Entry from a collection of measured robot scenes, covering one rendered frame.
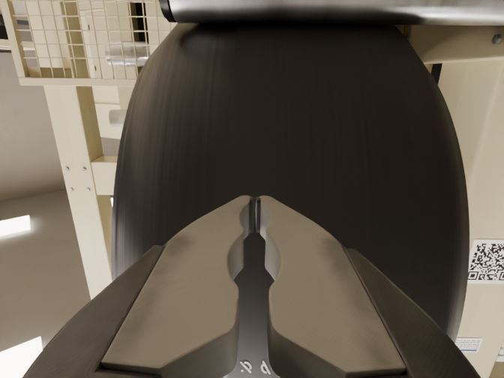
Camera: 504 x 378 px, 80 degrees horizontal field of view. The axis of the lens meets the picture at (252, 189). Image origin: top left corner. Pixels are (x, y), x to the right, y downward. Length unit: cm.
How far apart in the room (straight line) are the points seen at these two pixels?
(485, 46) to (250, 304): 38
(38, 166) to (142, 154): 829
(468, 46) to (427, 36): 10
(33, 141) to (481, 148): 828
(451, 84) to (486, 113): 9
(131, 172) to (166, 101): 6
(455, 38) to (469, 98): 8
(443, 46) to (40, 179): 843
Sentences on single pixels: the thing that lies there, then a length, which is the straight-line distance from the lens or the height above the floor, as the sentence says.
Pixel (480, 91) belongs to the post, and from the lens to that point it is 49.
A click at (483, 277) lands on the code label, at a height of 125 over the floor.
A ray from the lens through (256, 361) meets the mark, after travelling 26.
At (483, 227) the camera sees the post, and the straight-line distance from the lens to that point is 53.
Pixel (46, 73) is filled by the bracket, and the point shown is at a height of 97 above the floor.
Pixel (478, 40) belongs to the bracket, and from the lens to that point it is 47.
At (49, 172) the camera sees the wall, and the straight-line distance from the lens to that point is 858.
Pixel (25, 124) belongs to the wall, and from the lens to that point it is 836.
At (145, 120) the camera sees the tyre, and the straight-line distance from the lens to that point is 27.
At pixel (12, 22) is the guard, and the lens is 98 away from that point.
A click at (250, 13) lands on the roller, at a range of 31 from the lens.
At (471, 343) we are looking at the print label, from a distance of 66.
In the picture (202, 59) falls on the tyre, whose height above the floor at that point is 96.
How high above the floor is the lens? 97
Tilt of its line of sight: 21 degrees up
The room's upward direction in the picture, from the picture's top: 179 degrees counter-clockwise
